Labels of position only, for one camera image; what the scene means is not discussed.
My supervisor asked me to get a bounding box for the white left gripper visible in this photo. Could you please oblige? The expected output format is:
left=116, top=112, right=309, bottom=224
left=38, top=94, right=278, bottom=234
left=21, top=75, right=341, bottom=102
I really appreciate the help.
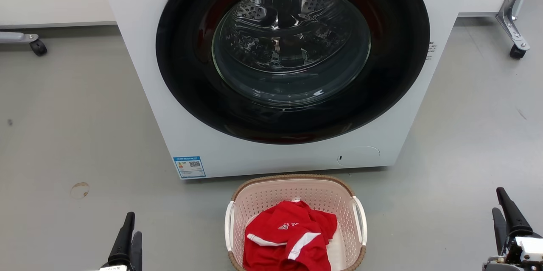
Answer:
left=100, top=212, right=143, bottom=271

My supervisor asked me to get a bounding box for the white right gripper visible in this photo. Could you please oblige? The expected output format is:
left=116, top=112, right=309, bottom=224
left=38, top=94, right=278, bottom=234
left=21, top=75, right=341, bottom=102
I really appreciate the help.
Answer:
left=483, top=187, right=543, bottom=271

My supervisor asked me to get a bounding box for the pink perforated laundry basket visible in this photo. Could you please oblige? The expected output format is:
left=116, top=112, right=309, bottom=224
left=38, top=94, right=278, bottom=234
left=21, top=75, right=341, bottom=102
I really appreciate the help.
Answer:
left=224, top=174, right=368, bottom=271

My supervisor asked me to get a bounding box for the blue energy label sticker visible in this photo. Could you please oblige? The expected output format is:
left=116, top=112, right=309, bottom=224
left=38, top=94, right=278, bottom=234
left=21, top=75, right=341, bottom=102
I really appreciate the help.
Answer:
left=173, top=156, right=207, bottom=179

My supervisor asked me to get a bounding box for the red shirt with white stripes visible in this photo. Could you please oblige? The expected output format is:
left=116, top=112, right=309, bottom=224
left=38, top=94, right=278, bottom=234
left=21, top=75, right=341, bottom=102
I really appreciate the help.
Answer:
left=243, top=199, right=338, bottom=271

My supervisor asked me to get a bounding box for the white garment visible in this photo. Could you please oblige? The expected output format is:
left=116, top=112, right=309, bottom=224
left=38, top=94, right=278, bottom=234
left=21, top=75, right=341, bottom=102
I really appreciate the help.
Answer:
left=326, top=226, right=347, bottom=271

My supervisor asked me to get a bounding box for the white front-load washing machine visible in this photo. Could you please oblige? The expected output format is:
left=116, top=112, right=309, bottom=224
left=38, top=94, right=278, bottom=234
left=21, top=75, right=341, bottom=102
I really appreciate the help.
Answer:
left=94, top=0, right=467, bottom=180

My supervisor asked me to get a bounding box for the shiny metal leg with caster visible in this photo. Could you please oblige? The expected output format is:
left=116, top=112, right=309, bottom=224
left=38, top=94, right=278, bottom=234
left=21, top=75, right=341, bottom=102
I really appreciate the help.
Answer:
left=495, top=0, right=536, bottom=60

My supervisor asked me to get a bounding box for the round black glass washer door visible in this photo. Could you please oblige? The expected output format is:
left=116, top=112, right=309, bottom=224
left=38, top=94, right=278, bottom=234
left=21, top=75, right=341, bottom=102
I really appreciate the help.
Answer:
left=156, top=0, right=430, bottom=145

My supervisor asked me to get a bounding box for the grey metal leg with caster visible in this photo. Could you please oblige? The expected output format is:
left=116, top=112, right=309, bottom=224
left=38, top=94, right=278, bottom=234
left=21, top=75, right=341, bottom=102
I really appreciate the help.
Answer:
left=0, top=31, right=48, bottom=57

